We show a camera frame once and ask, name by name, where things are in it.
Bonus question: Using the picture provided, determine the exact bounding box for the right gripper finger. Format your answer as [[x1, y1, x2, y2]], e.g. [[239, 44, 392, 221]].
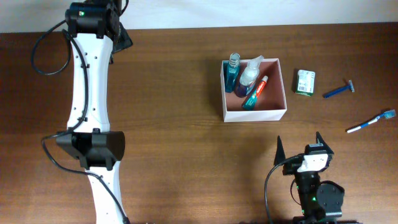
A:
[[316, 131, 334, 154], [274, 136, 286, 166]]

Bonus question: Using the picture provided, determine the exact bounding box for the green white soap box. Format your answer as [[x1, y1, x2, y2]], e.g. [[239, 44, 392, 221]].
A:
[[295, 70, 315, 96]]

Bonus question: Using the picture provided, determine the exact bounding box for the teal toothpaste tube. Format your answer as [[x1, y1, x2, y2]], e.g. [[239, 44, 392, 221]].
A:
[[243, 76, 269, 111]]

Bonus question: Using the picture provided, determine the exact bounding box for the blue white toothbrush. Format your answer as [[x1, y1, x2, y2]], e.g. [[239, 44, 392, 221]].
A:
[[346, 110, 397, 133]]

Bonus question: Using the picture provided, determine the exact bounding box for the clear blue sanitizer bottle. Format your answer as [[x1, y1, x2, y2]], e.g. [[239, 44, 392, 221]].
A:
[[235, 55, 264, 98]]

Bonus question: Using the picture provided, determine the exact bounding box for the teal mouthwash bottle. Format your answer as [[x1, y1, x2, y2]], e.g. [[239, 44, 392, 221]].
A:
[[225, 53, 240, 93]]

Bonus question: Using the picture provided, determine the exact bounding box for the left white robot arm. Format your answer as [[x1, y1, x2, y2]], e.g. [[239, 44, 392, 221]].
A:
[[56, 1, 131, 223]]

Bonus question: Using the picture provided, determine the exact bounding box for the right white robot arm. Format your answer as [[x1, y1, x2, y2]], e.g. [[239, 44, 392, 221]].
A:
[[274, 132, 345, 223]]

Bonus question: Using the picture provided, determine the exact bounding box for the white open cardboard box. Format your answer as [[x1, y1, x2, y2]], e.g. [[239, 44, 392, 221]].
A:
[[220, 58, 287, 123]]

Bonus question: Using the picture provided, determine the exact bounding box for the blue disposable razor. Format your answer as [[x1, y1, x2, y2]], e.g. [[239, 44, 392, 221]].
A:
[[323, 80, 355, 98]]

